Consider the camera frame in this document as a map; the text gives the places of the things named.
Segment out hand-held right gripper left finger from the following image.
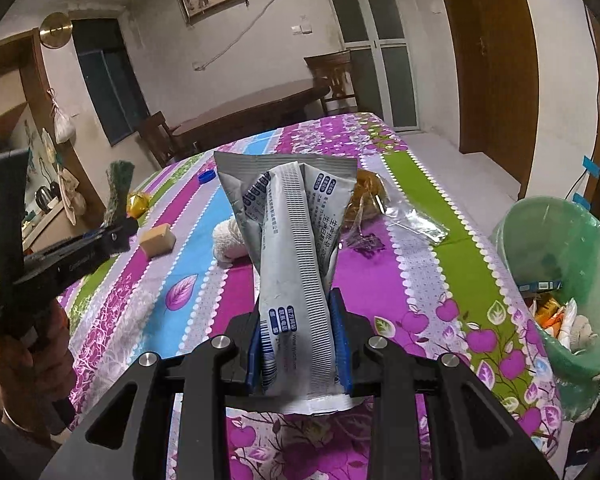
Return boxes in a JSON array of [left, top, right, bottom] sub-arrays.
[[40, 310, 262, 480]]

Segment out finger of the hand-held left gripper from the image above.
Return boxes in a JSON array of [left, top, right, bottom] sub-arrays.
[[82, 217, 138, 241], [55, 230, 131, 271]]

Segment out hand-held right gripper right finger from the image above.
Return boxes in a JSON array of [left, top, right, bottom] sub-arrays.
[[329, 287, 561, 480]]

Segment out dark green scouring pad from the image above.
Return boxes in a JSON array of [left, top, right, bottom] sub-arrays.
[[101, 160, 133, 226]]

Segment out white and blue plastic packet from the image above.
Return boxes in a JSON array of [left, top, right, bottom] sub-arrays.
[[214, 151, 358, 416]]

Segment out green plastic trash bin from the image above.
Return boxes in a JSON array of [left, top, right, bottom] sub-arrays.
[[490, 195, 600, 421]]

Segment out person's left forearm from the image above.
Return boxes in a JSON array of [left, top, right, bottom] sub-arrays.
[[0, 400, 68, 466]]

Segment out person's left hand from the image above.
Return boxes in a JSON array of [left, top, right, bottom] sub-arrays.
[[0, 300, 75, 411]]

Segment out gold foil ball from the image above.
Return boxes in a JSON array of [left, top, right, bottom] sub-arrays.
[[126, 191, 152, 219]]

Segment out yellow sponge with brown top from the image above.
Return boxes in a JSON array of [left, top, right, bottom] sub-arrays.
[[139, 223, 177, 258]]

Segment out hanging cloth bags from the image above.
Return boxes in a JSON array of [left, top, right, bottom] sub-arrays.
[[40, 130, 88, 226]]

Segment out kitchen counter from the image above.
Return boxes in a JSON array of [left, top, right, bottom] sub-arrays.
[[22, 195, 66, 253]]

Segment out black kettle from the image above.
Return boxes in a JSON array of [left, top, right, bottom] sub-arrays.
[[35, 185, 63, 213]]

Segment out striped floral tablecloth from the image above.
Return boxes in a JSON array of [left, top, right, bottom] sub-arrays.
[[55, 112, 566, 480]]

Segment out wooden chair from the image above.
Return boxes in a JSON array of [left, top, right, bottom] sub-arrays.
[[137, 111, 186, 168], [304, 51, 357, 116]]

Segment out beige fluffy cloth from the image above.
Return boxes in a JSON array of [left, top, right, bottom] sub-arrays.
[[212, 219, 253, 268]]

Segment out hanging white bag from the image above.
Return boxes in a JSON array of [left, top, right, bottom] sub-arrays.
[[50, 89, 77, 143]]

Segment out gold bangle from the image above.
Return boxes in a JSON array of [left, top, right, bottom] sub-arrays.
[[2, 407, 38, 433]]

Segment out dark window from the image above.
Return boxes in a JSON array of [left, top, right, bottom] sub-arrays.
[[72, 19, 151, 147]]

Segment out amber bread in clear wrapper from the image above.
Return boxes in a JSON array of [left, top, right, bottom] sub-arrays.
[[337, 169, 451, 248]]

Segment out dark wooden dining table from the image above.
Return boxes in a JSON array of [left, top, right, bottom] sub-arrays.
[[172, 80, 331, 161]]

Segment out glass sliding door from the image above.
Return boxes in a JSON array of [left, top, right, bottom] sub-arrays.
[[320, 0, 423, 133]]

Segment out brown wooden door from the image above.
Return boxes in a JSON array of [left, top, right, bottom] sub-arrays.
[[432, 0, 541, 201]]

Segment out round gold wall plate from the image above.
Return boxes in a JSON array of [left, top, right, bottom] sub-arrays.
[[40, 11, 74, 50]]

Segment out wall cable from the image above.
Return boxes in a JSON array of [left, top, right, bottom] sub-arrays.
[[192, 0, 306, 71]]

